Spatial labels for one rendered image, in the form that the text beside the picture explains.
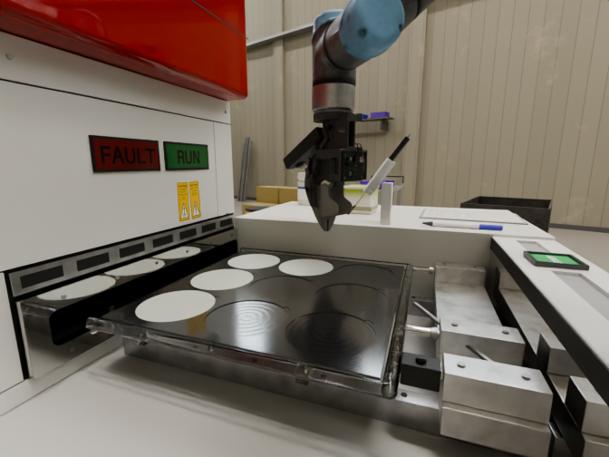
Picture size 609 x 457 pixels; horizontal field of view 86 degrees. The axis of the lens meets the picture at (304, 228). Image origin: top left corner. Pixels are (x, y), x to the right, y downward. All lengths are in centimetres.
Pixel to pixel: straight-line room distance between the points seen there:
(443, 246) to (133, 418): 54
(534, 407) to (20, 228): 53
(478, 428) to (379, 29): 45
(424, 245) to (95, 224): 54
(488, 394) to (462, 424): 3
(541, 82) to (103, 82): 687
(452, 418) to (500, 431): 4
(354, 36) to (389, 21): 5
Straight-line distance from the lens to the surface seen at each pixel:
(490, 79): 722
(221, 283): 55
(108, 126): 54
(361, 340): 38
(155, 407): 45
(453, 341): 41
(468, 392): 35
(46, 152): 49
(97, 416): 46
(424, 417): 40
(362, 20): 49
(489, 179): 705
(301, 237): 71
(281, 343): 37
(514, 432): 36
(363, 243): 68
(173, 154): 62
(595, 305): 42
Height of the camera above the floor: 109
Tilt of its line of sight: 11 degrees down
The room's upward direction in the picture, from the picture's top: straight up
